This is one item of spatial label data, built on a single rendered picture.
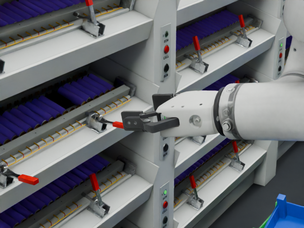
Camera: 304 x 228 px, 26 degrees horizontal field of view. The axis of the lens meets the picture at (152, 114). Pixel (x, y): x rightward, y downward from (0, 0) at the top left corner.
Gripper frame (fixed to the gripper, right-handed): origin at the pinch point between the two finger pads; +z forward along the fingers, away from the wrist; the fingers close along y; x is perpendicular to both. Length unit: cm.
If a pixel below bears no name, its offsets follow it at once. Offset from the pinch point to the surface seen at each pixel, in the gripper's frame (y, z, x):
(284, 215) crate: 68, 9, -52
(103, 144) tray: 12.4, 20.4, -10.9
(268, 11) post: 100, 20, -1
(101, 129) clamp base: 11.4, 19.3, -7.4
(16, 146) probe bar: -7.9, 22.9, -3.8
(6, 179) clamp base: -15.3, 18.9, -6.7
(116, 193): 20.5, 26.4, -25.7
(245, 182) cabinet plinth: 93, 33, -55
